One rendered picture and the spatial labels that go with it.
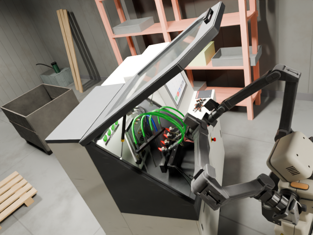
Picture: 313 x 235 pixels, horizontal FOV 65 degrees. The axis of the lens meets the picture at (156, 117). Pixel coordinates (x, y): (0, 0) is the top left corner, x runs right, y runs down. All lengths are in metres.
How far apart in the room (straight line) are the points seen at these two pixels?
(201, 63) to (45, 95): 3.23
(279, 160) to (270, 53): 2.85
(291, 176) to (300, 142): 0.16
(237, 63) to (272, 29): 0.72
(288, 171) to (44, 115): 3.66
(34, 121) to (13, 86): 3.73
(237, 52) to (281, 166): 2.69
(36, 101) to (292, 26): 4.51
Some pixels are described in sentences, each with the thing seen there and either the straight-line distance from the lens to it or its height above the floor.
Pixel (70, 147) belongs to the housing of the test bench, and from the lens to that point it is 1.61.
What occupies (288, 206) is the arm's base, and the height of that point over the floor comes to 1.22.
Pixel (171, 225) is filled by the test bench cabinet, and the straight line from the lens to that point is 1.89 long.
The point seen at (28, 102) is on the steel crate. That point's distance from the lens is 5.31.
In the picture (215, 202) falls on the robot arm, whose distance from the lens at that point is 0.97.
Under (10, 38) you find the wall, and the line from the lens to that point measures 7.87.
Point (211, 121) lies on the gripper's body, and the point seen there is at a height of 1.28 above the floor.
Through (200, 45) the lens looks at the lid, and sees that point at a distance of 1.04.
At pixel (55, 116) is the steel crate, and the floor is 0.58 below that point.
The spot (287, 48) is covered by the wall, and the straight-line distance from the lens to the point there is 3.90.
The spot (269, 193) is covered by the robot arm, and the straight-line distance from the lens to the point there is 1.26.
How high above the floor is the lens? 2.24
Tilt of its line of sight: 32 degrees down
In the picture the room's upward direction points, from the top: 18 degrees counter-clockwise
